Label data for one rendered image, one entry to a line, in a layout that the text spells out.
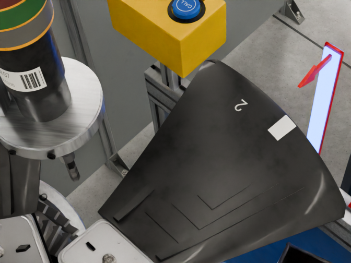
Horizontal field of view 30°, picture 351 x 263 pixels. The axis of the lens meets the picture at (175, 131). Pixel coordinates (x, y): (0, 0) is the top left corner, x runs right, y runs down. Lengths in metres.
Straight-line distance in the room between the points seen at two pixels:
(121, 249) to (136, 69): 1.23
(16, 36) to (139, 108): 1.65
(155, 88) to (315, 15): 1.33
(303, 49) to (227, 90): 1.60
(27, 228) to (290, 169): 0.29
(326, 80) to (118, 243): 0.33
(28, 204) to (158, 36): 0.47
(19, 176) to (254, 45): 1.83
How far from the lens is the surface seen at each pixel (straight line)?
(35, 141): 0.39
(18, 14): 0.32
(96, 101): 0.40
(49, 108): 0.38
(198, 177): 0.67
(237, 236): 0.66
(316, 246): 1.20
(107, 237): 0.65
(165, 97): 1.17
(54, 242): 0.72
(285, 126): 0.73
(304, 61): 2.29
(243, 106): 0.72
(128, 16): 1.00
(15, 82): 0.36
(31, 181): 0.55
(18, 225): 0.57
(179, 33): 0.93
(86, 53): 1.63
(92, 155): 1.94
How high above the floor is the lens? 1.77
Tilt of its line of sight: 57 degrees down
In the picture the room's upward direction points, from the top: 7 degrees counter-clockwise
